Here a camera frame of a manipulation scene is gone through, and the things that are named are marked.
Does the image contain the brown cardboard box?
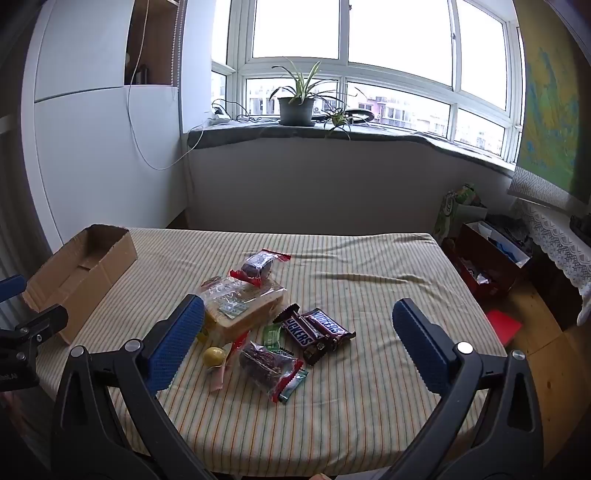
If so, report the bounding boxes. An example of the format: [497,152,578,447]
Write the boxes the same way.
[23,224,138,346]

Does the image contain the bagged sliced bread loaf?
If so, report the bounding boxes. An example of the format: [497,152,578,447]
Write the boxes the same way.
[199,275,288,342]

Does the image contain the green snack bar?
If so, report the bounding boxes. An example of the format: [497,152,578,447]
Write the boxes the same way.
[262,324,283,354]

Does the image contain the red folder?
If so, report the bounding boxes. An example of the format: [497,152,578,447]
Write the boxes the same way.
[485,310,523,347]

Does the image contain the white framed window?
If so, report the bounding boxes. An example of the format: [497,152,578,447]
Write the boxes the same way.
[211,0,525,164]

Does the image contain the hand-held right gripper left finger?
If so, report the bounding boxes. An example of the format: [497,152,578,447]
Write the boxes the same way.
[51,294,218,480]

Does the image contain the brownie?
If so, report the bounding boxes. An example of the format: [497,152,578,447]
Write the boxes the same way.
[229,249,293,288]
[238,340,305,404]

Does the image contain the green paper bag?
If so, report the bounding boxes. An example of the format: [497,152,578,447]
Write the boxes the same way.
[434,184,488,238]

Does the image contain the potted spider plant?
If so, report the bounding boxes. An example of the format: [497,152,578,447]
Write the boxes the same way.
[269,60,358,127]

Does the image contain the black cables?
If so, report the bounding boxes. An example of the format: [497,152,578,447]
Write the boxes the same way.
[212,98,282,124]

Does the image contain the teal snack bar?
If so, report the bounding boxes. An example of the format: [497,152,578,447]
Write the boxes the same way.
[277,368,309,404]

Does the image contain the striped yellow cloth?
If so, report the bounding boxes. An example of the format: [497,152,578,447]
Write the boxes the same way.
[34,227,509,478]

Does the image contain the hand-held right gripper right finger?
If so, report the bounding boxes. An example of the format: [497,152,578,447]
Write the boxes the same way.
[383,298,546,480]

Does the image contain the black round ring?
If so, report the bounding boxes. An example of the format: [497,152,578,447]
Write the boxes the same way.
[339,108,377,126]

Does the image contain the white hanging cable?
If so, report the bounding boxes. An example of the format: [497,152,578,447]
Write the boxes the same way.
[126,0,204,171]

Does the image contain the small trailing spider plant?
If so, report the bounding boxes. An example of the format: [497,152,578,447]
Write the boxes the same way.
[321,107,356,141]

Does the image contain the wooden shelf niche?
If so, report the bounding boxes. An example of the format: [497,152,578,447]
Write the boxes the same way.
[124,0,181,87]

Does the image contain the white lace cloth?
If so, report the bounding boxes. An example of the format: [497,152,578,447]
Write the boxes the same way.
[508,166,591,326]

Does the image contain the red storage box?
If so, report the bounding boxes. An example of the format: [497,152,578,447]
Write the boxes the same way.
[455,222,532,301]

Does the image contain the brown chocolate bar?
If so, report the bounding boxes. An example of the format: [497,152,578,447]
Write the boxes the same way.
[300,308,356,354]
[273,303,333,366]

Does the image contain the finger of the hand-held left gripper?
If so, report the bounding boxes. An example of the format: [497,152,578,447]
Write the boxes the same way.
[14,305,69,356]
[0,275,27,303]

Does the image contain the wall map poster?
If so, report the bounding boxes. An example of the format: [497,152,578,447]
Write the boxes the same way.
[516,14,591,204]

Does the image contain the white cabinet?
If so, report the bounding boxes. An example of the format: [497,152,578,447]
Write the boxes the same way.
[21,0,190,252]

